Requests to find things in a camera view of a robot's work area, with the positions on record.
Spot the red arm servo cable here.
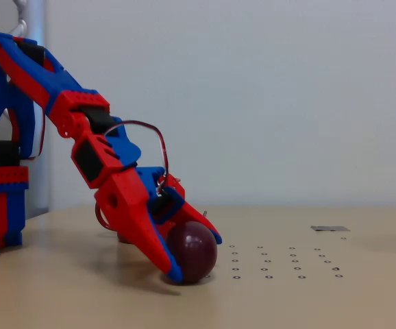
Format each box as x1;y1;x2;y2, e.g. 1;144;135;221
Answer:
23;106;47;161

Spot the dark purple plum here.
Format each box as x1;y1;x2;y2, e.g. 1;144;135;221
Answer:
165;221;219;284

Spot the red speckled enamel mug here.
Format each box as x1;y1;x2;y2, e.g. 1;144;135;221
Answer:
94;200;136;245

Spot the flat grey metal plate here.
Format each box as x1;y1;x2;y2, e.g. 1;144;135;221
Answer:
310;225;351;232

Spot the red gripper servo cable loop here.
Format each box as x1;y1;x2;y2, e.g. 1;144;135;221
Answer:
103;120;169;193

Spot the silver metal tube frame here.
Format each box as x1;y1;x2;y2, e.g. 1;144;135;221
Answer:
0;0;51;220

